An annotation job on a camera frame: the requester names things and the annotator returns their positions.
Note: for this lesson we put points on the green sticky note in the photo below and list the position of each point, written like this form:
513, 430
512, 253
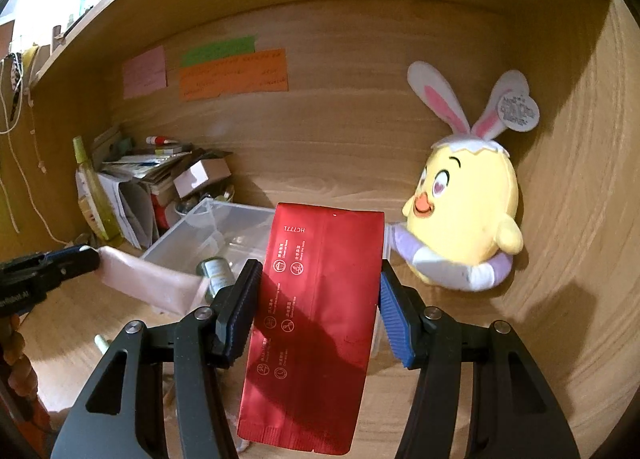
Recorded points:
215, 51

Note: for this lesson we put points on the person's left hand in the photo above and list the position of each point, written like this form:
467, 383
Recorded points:
12, 354

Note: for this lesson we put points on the orange sticky note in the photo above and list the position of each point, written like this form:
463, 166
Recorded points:
230, 76

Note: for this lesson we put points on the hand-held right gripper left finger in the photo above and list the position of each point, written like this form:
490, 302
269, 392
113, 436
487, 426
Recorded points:
240, 319

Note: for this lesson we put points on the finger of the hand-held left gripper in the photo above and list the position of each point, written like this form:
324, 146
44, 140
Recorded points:
75, 266
60, 253

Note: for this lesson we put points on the pink sticky note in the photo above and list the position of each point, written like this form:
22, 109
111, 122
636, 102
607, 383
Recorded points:
145, 71

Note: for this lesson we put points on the stack of papers and books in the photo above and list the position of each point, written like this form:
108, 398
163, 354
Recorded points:
145, 164

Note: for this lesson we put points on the small green label bottle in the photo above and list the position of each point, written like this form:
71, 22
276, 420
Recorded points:
216, 271

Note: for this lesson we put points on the small white cardboard box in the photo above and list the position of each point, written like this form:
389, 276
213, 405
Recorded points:
205, 174

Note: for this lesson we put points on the white bowl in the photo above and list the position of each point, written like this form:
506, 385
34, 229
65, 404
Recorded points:
187, 209

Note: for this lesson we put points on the white paper folder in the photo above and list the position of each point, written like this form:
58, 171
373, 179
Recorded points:
127, 209

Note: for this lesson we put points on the clear plastic bin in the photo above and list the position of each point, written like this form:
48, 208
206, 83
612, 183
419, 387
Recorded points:
235, 229

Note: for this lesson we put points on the red foil pouch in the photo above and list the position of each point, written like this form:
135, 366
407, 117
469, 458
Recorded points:
310, 314

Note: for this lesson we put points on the pale pink squeeze tube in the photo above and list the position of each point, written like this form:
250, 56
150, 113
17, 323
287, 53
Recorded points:
150, 284

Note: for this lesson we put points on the yellow chick plush toy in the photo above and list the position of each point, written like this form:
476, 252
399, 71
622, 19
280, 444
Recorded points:
470, 199

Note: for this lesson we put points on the yellow-green spray bottle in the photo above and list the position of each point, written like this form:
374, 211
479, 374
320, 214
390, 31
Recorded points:
95, 189

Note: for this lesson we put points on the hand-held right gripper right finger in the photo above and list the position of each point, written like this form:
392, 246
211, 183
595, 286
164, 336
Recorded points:
395, 319

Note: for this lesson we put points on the red and white glue pen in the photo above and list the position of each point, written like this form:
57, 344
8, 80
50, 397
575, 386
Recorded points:
162, 140

